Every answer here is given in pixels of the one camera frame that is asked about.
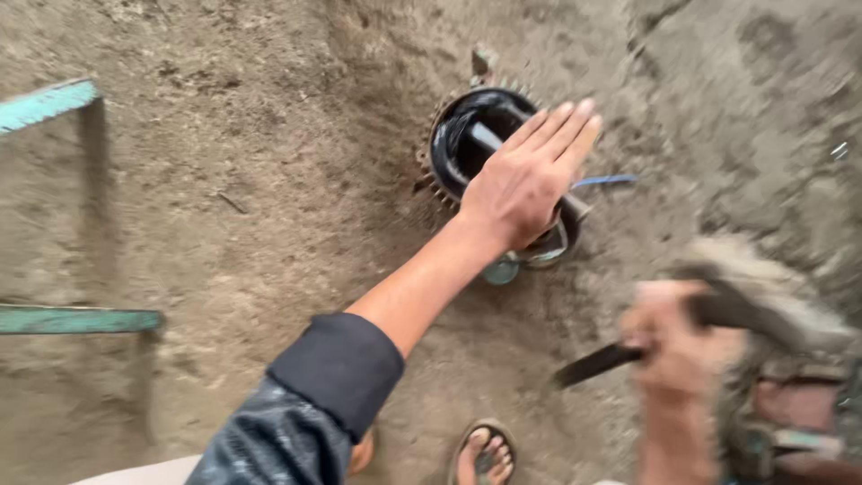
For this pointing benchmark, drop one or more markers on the person's right hand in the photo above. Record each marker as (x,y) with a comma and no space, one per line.
(680,343)

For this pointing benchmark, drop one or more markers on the person's left hand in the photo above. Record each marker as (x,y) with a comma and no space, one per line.
(518,188)

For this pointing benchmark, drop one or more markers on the person's right fingers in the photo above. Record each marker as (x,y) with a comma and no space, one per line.
(656,316)

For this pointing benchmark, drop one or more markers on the person's left fingers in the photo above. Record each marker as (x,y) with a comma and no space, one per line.
(562,131)

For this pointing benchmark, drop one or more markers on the dark metal tool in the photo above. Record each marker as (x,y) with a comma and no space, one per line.
(596,364)

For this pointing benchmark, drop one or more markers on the small rusty metal piece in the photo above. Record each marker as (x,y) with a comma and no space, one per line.
(482,64)

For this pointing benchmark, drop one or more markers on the black toothed gear housing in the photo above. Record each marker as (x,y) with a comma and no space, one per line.
(448,158)

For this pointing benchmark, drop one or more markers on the teal round metal piece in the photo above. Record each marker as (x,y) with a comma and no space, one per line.
(500,273)

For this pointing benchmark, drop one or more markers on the dirty machine part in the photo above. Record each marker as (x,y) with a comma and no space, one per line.
(794,411)

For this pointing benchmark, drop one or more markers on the brown sandal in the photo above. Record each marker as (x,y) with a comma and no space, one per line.
(486,461)

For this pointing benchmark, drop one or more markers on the person's right foot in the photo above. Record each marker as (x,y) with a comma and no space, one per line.
(471,458)

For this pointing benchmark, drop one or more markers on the person's foot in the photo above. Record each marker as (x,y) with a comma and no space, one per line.
(361,455)
(471,458)

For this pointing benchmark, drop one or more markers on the small shiny scrap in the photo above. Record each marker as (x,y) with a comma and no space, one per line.
(840,150)

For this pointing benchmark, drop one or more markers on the person's left foot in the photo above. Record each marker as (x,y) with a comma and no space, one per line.
(361,455)

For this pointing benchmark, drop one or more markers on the dark jacket sleeve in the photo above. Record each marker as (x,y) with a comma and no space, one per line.
(316,404)

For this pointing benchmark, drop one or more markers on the teal metal bar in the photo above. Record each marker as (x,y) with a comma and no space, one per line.
(44,104)
(74,320)

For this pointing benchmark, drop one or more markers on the beige trouser leg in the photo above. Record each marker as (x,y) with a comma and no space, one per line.
(141,471)

